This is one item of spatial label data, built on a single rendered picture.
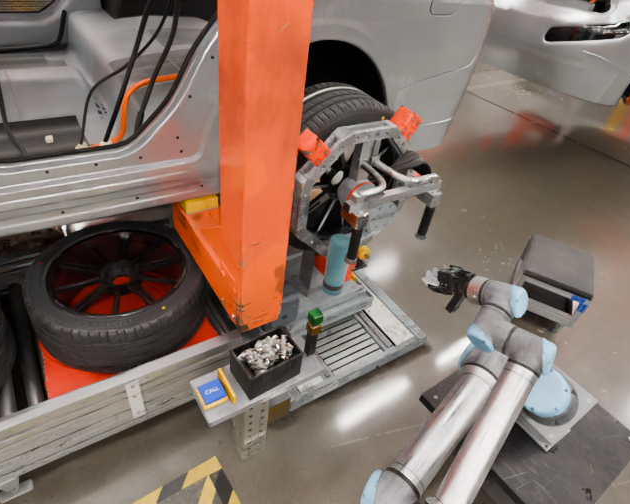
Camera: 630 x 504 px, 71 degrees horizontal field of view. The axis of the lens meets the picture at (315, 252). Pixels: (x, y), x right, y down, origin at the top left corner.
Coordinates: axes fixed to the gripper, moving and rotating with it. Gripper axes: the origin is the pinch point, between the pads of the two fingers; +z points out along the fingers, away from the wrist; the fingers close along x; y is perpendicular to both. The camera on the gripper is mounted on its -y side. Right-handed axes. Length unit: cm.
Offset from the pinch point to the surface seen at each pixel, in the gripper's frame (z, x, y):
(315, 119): 26, 20, 61
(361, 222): 4.4, 23.3, 28.3
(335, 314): 58, 1, -32
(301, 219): 30, 30, 28
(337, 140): 18, 18, 54
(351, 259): 11.2, 23.9, 14.2
